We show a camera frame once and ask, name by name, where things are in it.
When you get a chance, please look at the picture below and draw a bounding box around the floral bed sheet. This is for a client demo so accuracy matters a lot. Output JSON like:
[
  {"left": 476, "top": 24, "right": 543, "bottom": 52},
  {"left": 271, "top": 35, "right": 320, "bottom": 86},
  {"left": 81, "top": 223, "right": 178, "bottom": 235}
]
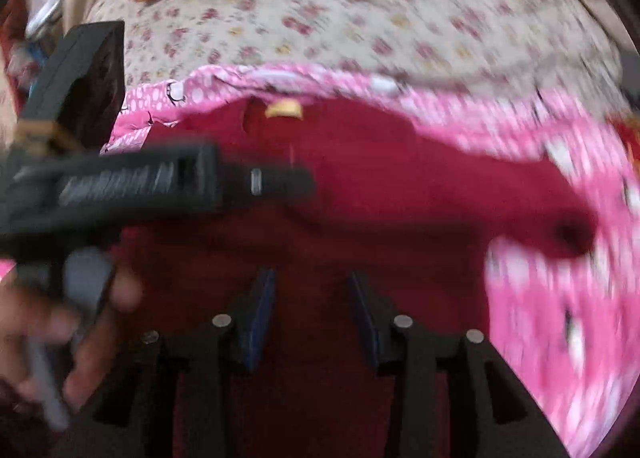
[{"left": 82, "top": 0, "right": 626, "bottom": 104}]

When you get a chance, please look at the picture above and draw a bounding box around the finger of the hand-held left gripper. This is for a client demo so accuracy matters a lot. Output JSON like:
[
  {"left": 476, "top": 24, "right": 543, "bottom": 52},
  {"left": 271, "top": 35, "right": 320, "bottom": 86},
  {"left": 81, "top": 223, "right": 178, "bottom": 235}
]
[{"left": 219, "top": 165, "right": 317, "bottom": 207}]

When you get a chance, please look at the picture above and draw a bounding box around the dark red garment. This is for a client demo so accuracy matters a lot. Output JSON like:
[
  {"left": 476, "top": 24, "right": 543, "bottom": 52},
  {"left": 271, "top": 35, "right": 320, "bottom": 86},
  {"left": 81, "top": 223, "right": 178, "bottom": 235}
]
[{"left": 107, "top": 98, "right": 596, "bottom": 458}]

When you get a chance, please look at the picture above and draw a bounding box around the person's left hand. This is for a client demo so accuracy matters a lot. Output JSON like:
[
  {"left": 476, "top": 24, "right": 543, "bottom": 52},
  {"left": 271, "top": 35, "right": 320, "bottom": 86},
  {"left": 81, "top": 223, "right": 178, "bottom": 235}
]
[{"left": 0, "top": 264, "right": 146, "bottom": 411}]

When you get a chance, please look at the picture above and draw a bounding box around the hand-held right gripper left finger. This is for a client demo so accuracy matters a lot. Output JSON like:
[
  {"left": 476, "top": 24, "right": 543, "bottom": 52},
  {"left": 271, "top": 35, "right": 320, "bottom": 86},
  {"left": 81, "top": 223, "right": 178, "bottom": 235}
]
[{"left": 52, "top": 267, "right": 277, "bottom": 458}]

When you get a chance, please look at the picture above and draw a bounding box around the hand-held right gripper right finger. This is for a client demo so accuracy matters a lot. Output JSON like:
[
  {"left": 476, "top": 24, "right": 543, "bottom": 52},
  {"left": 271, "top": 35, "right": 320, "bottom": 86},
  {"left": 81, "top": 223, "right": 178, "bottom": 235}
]
[{"left": 348, "top": 270, "right": 571, "bottom": 458}]

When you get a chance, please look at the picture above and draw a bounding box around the pink penguin print blanket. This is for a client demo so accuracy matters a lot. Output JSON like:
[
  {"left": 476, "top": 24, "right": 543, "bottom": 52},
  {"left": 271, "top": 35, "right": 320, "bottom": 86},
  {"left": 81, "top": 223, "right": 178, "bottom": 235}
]
[{"left": 0, "top": 63, "right": 640, "bottom": 458}]

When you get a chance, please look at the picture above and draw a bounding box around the yellow red printed cloth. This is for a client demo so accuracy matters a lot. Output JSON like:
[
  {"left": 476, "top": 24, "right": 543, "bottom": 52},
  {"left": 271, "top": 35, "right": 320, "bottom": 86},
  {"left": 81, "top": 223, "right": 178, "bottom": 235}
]
[{"left": 607, "top": 115, "right": 640, "bottom": 151}]

